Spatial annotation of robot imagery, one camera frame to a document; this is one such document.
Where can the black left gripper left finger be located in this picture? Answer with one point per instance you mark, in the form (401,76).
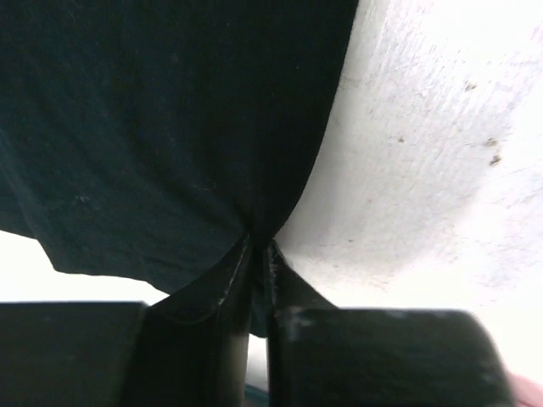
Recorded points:
(193,346)

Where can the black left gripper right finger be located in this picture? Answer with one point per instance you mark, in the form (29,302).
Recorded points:
(322,355)

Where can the black t shirt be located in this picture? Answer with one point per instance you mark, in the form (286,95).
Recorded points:
(144,139)

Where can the pink t shirt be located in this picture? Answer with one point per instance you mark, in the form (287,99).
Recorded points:
(526,392)

